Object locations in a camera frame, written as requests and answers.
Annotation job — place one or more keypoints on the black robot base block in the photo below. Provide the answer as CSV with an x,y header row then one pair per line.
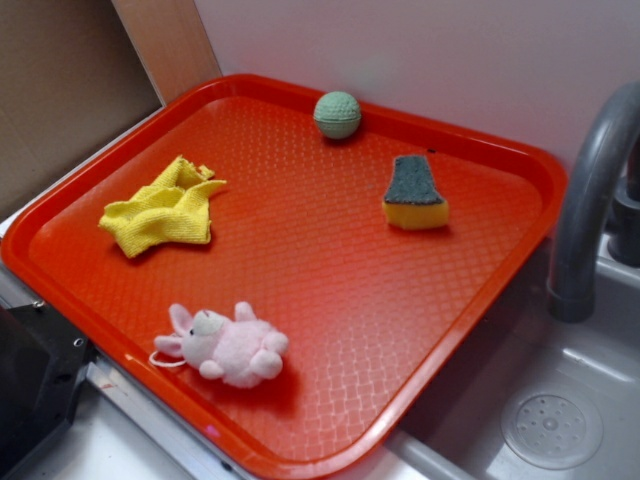
x,y
44,359

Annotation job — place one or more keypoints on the pink plush bunny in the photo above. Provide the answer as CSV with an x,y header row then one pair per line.
x,y
241,352

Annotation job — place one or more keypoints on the red plastic tray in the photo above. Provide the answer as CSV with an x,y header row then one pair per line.
x,y
372,311

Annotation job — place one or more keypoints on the yellow green scrub sponge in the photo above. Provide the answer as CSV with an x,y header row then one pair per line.
x,y
412,201

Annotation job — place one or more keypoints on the green dimpled ball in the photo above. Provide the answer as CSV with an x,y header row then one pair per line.
x,y
337,115

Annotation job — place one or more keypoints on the yellow microfibre cloth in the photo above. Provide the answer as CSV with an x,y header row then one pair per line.
x,y
174,208

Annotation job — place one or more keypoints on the wooden board panel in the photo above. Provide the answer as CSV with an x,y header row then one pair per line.
x,y
172,44

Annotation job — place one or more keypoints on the grey toy sink basin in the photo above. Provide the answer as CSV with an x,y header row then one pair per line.
x,y
528,397

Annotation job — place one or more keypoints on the grey toy faucet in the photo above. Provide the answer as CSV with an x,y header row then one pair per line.
x,y
602,196

